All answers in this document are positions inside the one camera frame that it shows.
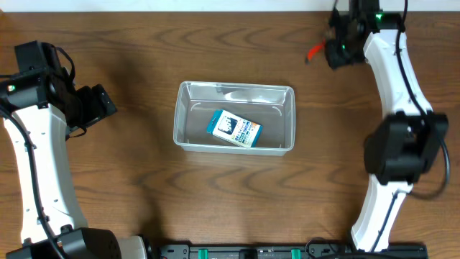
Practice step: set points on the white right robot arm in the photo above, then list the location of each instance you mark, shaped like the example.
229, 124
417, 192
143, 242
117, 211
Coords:
407, 154

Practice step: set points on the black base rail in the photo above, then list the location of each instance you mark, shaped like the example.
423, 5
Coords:
317, 249

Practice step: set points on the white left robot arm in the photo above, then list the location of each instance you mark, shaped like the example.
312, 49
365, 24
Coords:
41, 109

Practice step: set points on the red handled pliers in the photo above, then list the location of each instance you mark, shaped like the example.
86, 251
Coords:
314, 50

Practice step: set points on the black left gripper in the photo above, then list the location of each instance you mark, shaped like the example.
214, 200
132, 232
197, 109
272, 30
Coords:
93, 112

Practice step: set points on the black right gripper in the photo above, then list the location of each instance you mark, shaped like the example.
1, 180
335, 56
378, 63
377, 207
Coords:
333, 57

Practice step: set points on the blue white screw box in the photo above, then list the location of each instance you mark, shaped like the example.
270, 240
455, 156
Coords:
234, 129

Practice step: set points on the clear plastic storage container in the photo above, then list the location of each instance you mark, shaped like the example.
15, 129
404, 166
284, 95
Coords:
273, 107

